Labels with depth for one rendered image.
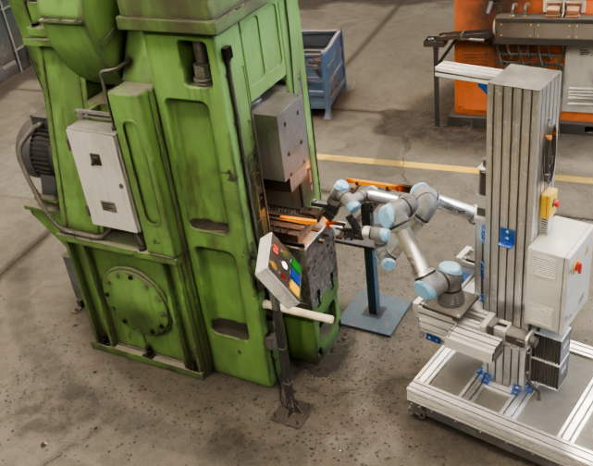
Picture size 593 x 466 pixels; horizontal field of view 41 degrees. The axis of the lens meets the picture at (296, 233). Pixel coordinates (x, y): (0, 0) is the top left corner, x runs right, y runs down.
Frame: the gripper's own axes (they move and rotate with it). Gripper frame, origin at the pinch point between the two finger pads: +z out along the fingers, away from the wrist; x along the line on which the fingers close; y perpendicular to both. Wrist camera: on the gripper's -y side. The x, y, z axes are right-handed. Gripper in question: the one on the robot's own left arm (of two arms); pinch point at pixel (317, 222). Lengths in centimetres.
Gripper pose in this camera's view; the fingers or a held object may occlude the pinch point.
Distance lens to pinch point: 470.9
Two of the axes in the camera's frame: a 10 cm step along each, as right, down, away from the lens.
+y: 8.2, 5.5, -1.2
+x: 4.6, -5.2, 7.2
